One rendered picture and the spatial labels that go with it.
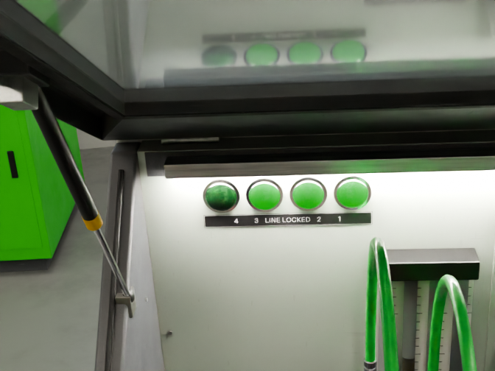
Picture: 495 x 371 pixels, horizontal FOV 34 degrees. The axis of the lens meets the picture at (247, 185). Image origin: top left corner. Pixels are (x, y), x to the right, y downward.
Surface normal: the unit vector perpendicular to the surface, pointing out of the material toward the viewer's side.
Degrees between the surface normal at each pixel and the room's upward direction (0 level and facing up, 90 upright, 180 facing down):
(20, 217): 90
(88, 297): 0
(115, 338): 43
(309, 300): 90
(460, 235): 90
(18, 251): 90
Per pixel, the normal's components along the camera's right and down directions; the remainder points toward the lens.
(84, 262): -0.06, -0.90
